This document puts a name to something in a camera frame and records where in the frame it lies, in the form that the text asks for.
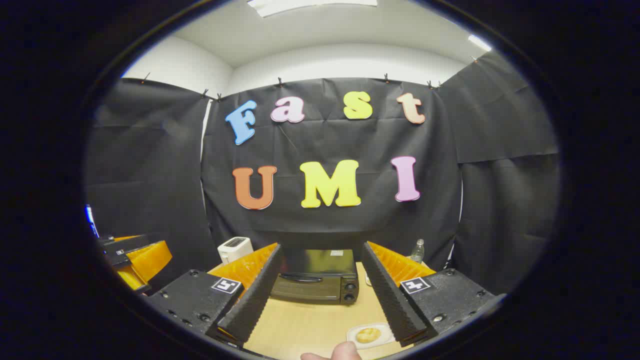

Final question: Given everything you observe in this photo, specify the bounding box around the ceiling light panel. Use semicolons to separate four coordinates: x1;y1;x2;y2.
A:
467;34;493;52

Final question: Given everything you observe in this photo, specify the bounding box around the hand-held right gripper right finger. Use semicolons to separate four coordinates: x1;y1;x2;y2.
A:
361;241;501;348

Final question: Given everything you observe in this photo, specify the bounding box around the black electric oven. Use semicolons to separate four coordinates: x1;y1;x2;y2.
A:
270;248;360;306

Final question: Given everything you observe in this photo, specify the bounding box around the white square plate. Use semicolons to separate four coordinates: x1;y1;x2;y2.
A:
346;322;396;350

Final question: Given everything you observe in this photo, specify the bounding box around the blue white wall banner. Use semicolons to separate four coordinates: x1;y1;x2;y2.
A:
85;204;100;238

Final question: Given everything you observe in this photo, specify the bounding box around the white toaster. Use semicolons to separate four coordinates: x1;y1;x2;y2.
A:
217;236;254;265

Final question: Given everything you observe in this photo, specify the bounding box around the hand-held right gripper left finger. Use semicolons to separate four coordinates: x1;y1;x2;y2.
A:
145;242;283;348

